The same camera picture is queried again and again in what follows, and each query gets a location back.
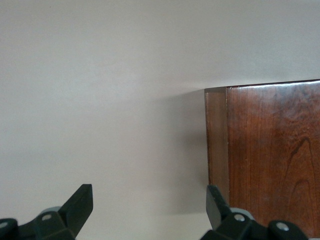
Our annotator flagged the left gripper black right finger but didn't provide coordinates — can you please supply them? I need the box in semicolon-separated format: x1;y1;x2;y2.
199;184;307;240

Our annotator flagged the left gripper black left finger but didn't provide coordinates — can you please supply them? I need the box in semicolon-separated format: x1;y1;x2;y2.
0;184;94;240

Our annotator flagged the dark wooden cabinet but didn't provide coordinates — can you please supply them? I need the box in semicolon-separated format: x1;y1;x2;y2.
204;79;320;238

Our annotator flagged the paper table cover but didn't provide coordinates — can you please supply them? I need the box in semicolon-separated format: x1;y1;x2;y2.
0;0;320;240

